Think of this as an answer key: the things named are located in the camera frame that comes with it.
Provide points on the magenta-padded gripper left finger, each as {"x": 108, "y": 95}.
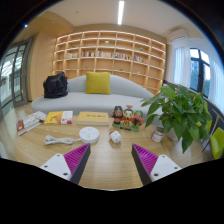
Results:
{"x": 66, "y": 165}

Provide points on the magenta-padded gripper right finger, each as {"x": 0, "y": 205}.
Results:
{"x": 156, "y": 165}

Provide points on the small white printed cup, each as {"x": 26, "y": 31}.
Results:
{"x": 157, "y": 134}

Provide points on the round white power strip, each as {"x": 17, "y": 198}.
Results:
{"x": 89, "y": 135}

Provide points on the yellow and white book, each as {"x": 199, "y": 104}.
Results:
{"x": 59, "y": 117}

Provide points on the cartoon figurine set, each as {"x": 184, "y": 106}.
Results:
{"x": 128, "y": 119}

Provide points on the plain yellow book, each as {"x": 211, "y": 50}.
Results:
{"x": 93, "y": 118}

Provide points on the white and red magazine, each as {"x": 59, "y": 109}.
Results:
{"x": 30, "y": 121}

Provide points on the green potted plant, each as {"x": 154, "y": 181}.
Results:
{"x": 181, "y": 111}

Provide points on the yellow-green chair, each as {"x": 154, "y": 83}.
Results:
{"x": 217, "y": 142}

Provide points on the light grey curved sofa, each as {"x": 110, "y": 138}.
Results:
{"x": 96, "y": 101}

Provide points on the black bag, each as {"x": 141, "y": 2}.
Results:
{"x": 55, "y": 86}

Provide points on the yellow square cushion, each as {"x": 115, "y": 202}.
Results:
{"x": 98, "y": 83}

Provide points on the dark-framed window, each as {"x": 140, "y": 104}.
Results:
{"x": 199, "y": 73}

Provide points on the long ceiling light strip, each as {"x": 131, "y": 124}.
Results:
{"x": 120, "y": 12}

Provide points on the glass door with dark frame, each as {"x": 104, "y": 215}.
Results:
{"x": 15, "y": 78}

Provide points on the wooden wall shelf unit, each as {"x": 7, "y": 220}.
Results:
{"x": 110, "y": 55}

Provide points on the white wall air conditioner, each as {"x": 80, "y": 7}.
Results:
{"x": 178, "y": 34}

